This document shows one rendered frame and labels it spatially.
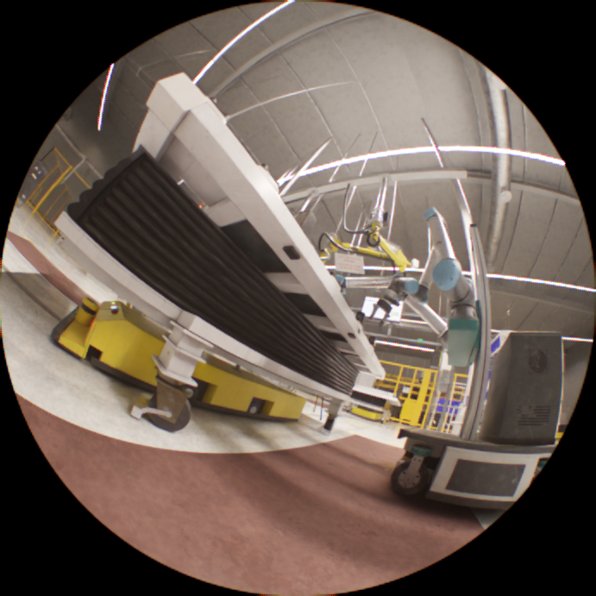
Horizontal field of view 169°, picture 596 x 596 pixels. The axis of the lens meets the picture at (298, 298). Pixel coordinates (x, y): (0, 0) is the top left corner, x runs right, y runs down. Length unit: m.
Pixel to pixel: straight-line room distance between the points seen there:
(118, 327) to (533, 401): 1.74
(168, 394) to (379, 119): 10.20
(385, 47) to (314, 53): 2.81
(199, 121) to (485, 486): 1.48
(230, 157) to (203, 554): 0.84
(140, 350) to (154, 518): 0.67
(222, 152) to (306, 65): 9.90
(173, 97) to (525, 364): 1.53
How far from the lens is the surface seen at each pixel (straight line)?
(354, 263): 2.25
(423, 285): 1.39
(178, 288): 0.76
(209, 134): 0.58
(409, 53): 10.11
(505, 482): 1.05
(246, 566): 0.47
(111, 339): 0.91
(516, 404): 1.10
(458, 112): 10.28
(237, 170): 0.58
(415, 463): 1.04
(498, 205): 9.18
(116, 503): 0.48
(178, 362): 0.69
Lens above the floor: 0.38
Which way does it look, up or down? 22 degrees up
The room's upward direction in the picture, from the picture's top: 25 degrees clockwise
